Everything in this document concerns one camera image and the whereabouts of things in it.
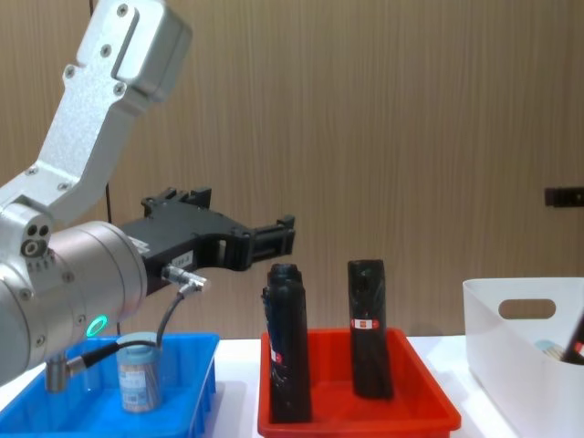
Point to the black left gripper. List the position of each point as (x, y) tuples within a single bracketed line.
[(191, 237)]

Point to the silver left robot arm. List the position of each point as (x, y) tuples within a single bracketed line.
[(91, 274)]

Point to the blue plastic tray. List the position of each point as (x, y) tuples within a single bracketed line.
[(191, 388)]

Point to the clear toothpick jar, blue lid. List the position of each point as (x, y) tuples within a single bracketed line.
[(137, 383)]

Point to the red plastic tray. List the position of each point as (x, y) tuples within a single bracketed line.
[(337, 410)]

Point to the white plastic basket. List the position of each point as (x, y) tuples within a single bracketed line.
[(502, 365)]

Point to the black wall fixture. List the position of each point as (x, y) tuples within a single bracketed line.
[(566, 197)]

